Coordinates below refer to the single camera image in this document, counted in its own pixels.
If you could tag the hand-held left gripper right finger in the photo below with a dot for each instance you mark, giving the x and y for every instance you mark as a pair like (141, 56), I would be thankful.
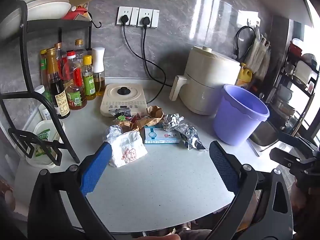
(225, 168)

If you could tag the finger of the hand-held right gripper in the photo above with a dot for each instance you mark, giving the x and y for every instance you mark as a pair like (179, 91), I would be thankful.
(297, 140)
(287, 158)

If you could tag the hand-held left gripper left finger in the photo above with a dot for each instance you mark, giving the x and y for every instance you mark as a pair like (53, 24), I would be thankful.
(96, 168)

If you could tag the white paper wrapper red print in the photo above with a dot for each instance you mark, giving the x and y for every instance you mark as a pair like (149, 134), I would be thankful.
(130, 150)

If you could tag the purple plastic bucket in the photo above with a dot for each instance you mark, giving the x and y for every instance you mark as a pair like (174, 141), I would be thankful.
(232, 125)

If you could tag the foil sheet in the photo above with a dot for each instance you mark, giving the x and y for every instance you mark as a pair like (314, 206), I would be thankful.
(191, 137)

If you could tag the dark wrapper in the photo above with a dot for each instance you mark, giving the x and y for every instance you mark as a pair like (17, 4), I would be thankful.
(122, 113)

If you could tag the brown paper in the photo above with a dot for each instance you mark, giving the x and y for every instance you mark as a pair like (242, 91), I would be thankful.
(145, 123)
(155, 111)

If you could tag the foil ball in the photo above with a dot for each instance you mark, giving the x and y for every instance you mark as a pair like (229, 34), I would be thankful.
(172, 122)

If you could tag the blue medicine box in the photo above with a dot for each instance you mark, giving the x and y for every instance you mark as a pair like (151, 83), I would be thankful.
(160, 136)

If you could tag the steel sink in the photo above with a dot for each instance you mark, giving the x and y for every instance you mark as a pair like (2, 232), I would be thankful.
(265, 135)

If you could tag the white plastic container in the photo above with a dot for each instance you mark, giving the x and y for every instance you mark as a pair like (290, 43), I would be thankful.
(43, 161)

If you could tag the green printed packet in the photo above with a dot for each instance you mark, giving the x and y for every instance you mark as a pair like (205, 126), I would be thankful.
(43, 140)

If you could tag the metal kitchen shelf rack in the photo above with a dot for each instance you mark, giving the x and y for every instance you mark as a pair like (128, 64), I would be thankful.
(302, 75)

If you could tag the cream induction cooker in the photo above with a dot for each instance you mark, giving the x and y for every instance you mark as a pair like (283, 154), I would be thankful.
(117, 100)

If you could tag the oil bottle red cap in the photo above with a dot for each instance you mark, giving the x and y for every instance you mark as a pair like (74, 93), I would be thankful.
(75, 90)

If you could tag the yellow detergent bottle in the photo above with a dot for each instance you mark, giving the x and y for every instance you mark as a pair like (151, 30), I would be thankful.
(243, 77)

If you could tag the dark sauce bottle gold cap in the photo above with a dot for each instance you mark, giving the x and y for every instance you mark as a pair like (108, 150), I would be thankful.
(58, 95)

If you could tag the green label bottle yellow cap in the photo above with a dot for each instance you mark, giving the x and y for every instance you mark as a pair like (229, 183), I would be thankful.
(89, 85)

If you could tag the small clear bottle white cap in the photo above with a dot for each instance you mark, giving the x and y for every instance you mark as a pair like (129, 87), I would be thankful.
(43, 97)

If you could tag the cream air fryer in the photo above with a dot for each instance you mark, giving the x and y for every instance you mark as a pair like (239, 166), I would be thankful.
(207, 80)

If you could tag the hanging plastic bags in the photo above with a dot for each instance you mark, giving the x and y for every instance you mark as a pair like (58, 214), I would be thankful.
(257, 55)

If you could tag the white oil spray bottle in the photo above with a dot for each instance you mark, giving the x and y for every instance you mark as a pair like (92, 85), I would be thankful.
(98, 62)

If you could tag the clear bottle gold cap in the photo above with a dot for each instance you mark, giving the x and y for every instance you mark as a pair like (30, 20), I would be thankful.
(80, 50)

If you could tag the black dish rack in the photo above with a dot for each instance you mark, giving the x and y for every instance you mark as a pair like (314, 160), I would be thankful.
(57, 26)

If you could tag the black power plug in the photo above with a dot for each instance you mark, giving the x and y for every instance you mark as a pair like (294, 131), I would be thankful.
(145, 22)
(125, 20)

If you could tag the cream plate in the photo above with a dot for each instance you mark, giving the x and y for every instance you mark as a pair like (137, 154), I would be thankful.
(50, 10)

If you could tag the white wall hook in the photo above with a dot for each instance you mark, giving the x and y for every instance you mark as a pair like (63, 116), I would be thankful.
(253, 21)

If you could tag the white wall socket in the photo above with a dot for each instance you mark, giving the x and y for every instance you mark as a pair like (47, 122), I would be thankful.
(132, 16)
(155, 18)

